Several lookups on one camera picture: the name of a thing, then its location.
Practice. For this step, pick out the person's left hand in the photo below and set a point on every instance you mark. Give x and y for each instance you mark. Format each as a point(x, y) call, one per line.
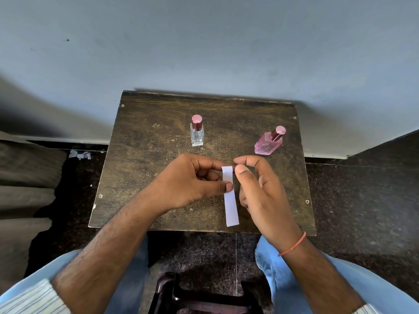
point(178, 186)

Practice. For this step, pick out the person's right hand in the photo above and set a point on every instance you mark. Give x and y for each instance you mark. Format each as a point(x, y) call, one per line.
point(270, 205)

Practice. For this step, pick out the person's left thumb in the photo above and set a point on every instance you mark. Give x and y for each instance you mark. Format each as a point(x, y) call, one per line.
point(216, 188)

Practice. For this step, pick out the person's right thumb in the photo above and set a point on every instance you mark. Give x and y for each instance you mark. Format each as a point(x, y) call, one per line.
point(246, 183)

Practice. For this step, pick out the person's left middle finger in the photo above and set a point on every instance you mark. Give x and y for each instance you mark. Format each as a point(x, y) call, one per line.
point(209, 175)

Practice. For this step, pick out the white paper strip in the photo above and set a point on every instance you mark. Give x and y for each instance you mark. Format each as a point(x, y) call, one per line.
point(230, 209)

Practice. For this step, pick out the person's left forearm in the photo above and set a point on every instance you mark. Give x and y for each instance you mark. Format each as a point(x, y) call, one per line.
point(108, 251)

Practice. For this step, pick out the person's right forearm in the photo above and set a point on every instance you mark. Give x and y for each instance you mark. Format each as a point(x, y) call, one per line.
point(320, 277)

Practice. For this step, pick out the clear perfume bottle pink cap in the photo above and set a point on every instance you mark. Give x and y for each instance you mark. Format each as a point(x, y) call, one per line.
point(197, 134)

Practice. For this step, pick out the small dark wooden table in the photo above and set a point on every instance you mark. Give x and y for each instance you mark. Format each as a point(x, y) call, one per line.
point(147, 143)

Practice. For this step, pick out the dark plastic stool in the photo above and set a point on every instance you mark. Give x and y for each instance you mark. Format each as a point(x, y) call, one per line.
point(203, 302)

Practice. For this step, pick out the person's left leg blue jeans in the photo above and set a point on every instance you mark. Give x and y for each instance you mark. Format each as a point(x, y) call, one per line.
point(129, 284)

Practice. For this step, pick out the person's leg blue jeans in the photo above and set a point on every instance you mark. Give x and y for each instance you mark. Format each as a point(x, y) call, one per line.
point(376, 284)
point(129, 284)

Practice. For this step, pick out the white paper scraps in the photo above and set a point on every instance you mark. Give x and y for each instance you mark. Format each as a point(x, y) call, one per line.
point(79, 154)

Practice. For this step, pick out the person's right leg blue jeans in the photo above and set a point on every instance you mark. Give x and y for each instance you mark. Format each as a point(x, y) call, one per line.
point(376, 284)

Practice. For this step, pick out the striped right shirt sleeve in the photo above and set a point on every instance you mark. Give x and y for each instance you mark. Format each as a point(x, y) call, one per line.
point(368, 310)

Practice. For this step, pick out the striped shirt sleeve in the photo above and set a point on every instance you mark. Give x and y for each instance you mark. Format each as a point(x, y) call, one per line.
point(368, 310)
point(32, 299)

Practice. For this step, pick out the striped left shirt sleeve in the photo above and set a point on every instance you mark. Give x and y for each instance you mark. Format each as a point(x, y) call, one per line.
point(32, 299)

